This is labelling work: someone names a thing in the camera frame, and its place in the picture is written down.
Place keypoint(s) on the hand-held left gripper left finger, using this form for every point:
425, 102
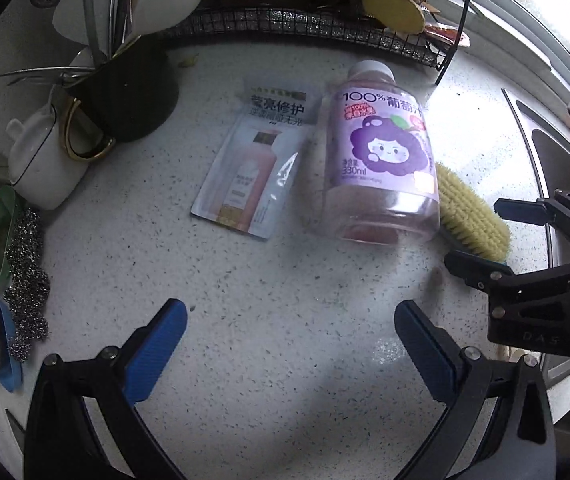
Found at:
157, 350

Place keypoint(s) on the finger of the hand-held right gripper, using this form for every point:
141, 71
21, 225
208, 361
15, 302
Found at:
470, 267
520, 210

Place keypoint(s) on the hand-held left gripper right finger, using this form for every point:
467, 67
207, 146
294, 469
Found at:
425, 350

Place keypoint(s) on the purple label juice bottle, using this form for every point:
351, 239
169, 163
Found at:
380, 160

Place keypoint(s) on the yellow bristle scrubbing brush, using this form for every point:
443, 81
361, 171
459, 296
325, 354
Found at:
470, 220

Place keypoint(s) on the stainless steel sink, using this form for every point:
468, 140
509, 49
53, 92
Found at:
555, 170

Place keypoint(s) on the steel wool scrubber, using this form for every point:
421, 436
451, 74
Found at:
27, 285

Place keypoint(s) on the blue plastic dish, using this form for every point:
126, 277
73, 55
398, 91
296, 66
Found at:
9, 350

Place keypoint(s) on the red snack packet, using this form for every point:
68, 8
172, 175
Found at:
445, 33

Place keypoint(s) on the window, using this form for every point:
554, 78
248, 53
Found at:
540, 15

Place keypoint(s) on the pink white shampoo sachet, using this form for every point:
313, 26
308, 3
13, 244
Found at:
250, 175

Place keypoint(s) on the white teapot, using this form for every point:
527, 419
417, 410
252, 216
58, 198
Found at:
45, 160

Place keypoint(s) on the ginger root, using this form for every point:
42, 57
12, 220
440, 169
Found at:
395, 10

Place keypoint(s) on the black mug utensil holder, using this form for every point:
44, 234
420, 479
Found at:
130, 95

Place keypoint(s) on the steel utensil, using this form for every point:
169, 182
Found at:
40, 72

